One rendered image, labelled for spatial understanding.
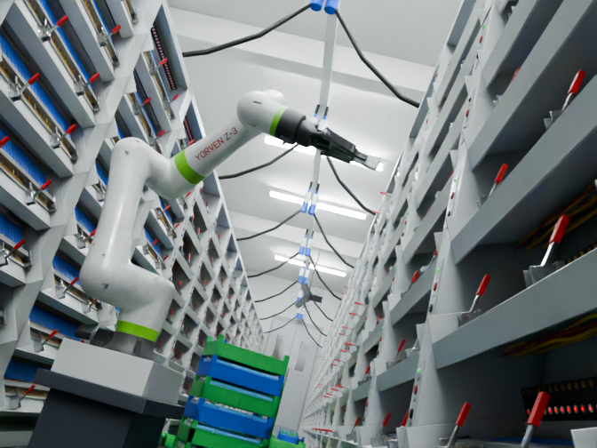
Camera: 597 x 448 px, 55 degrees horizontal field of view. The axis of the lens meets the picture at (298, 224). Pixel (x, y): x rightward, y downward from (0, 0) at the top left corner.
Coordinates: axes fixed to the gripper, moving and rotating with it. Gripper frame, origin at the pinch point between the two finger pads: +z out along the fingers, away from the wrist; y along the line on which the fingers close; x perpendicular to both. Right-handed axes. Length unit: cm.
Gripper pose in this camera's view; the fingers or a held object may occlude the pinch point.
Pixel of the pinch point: (366, 161)
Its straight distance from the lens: 159.5
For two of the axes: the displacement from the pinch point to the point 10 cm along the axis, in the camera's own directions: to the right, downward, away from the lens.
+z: 8.9, 4.3, -1.4
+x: 4.5, -8.4, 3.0
